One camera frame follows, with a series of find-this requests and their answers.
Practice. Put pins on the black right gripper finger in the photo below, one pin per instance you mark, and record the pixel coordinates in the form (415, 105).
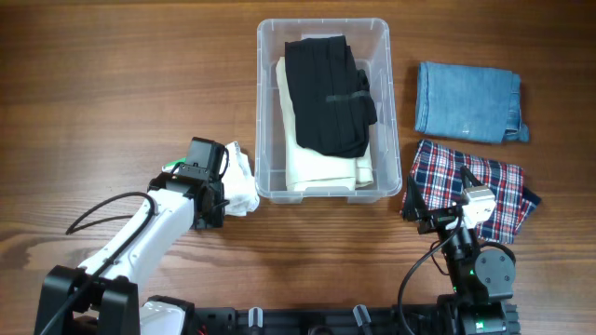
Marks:
(414, 206)
(468, 178)

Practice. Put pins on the red blue plaid shirt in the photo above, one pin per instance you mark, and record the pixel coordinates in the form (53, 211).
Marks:
(436, 171)

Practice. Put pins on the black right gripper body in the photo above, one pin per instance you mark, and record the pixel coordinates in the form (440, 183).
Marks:
(437, 221)

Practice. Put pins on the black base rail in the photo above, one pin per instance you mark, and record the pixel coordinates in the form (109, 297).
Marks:
(302, 321)

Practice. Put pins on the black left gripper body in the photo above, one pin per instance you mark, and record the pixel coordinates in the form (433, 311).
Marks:
(214, 218)

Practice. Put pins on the cream cloth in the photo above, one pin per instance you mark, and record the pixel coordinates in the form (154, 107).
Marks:
(306, 168)

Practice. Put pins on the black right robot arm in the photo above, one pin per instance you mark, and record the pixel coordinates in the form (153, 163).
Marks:
(482, 274)

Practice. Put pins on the clear plastic storage bin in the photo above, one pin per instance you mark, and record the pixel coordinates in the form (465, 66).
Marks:
(369, 39)

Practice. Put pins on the white printed shirt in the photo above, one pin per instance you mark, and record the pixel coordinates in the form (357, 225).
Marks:
(238, 183)

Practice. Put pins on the blue jeans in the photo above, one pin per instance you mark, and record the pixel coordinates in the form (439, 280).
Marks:
(469, 103)

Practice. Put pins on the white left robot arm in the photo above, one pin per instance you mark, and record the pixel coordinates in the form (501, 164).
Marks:
(101, 295)

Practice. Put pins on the black garment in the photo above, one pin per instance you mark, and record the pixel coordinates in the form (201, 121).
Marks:
(332, 103)

